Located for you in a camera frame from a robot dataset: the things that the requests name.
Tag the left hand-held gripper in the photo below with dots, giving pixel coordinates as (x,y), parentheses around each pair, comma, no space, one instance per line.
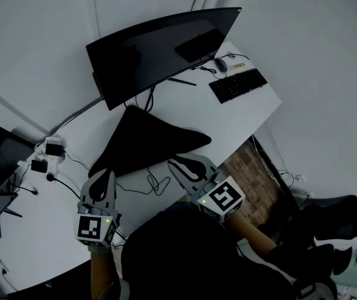
(92,227)

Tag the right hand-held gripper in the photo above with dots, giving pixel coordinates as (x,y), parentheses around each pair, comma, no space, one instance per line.
(222,197)

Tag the black desk mat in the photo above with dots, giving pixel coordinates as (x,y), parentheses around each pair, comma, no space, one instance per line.
(143,142)

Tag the person's left forearm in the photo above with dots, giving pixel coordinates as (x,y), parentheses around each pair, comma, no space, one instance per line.
(101,273)

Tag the person's right forearm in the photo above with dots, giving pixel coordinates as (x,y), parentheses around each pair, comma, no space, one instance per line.
(250,233)

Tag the white power strip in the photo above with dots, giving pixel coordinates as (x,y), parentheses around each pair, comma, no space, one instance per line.
(51,161)

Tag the black power adapter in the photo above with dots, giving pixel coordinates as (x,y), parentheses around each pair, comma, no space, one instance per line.
(54,149)
(39,166)

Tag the person's black clothed body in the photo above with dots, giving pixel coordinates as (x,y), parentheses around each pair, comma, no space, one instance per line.
(181,255)

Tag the black monitor stand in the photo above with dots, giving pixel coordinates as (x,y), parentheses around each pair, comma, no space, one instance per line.
(181,81)

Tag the black keyboard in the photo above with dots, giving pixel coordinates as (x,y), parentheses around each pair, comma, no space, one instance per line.
(238,85)

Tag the black flat monitor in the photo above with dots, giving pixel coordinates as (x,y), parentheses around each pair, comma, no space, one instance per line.
(0,158)

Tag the grey computer mouse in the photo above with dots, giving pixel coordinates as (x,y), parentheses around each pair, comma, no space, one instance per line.
(220,65)

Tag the yellow label strip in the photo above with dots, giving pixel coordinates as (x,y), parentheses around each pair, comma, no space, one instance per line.
(238,66)

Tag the large black curved monitor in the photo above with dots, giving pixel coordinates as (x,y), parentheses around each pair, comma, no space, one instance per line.
(156,55)

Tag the black office chair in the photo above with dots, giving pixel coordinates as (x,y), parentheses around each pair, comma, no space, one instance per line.
(334,220)

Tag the white wall socket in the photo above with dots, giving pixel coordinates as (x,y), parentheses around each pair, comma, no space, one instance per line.
(300,178)

